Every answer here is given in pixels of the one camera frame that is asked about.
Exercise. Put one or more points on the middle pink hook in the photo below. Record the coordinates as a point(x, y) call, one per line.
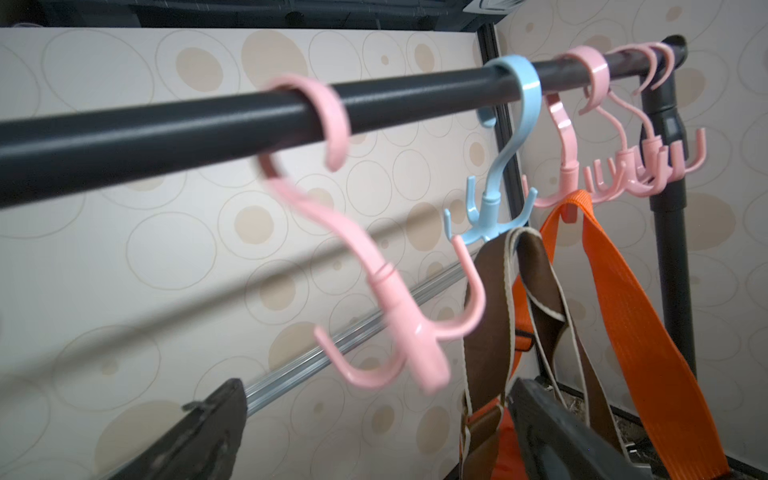
point(599, 75)

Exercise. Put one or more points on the brown leather bag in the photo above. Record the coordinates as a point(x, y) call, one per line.
point(524, 300)

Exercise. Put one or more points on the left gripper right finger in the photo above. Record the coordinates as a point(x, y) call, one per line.
point(554, 444)

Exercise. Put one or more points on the leftmost pink hook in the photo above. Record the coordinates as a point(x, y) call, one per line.
point(416, 338)

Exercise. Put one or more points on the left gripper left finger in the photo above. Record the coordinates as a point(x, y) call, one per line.
point(203, 445)

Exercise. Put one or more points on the black clothes rack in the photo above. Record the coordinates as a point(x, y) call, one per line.
point(140, 239)

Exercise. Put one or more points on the rightmost pink hook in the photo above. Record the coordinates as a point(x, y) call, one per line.
point(674, 168)

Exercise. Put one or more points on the red-orange waist bag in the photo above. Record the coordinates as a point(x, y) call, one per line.
point(667, 397)

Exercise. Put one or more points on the pink hook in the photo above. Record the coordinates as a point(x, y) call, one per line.
point(624, 168)
point(599, 75)
point(416, 338)
point(674, 168)

